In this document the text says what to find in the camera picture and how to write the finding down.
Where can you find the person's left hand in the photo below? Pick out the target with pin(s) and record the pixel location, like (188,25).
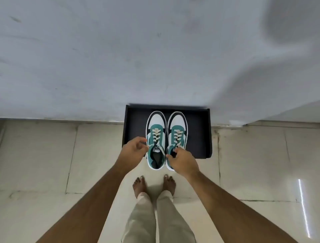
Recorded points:
(131,151)

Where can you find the person's right hand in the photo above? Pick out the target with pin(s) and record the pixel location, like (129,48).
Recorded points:
(183,162)

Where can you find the person's left thumb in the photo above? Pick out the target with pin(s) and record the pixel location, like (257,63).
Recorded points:
(143,149)

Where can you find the person's right thumb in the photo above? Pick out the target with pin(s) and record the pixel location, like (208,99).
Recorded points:
(170,157)

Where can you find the green white black sneaker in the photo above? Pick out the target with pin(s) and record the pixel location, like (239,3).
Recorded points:
(156,125)
(178,125)

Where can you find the person's right forearm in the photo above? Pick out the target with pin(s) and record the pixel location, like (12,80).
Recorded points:
(232,212)

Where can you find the person's left forearm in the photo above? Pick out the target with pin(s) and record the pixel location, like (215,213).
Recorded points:
(90,207)

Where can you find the person's right foot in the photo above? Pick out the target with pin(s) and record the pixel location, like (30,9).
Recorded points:
(170,185)

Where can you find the person's foot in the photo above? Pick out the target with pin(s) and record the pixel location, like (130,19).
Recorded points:
(139,186)
(170,185)

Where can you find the black shoe tray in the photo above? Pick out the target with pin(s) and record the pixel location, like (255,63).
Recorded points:
(197,135)

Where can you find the person's left foot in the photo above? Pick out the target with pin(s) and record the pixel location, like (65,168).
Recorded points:
(139,186)

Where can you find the beige trousers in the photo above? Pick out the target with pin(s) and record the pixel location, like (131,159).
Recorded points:
(162,220)

